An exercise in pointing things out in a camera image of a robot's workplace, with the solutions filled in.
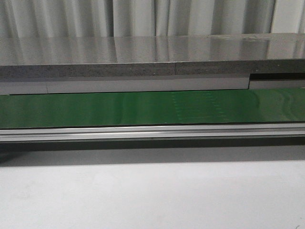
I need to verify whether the grey stone counter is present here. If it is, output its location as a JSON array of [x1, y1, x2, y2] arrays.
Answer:
[[0, 33, 305, 95]]

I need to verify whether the aluminium conveyor frame rail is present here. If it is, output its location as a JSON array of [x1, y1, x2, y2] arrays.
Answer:
[[0, 123, 305, 143]]

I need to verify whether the green conveyor belt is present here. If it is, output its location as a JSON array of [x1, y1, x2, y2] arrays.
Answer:
[[0, 88, 305, 129]]

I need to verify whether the white pleated curtain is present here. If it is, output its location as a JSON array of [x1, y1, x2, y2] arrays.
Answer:
[[0, 0, 305, 38]]

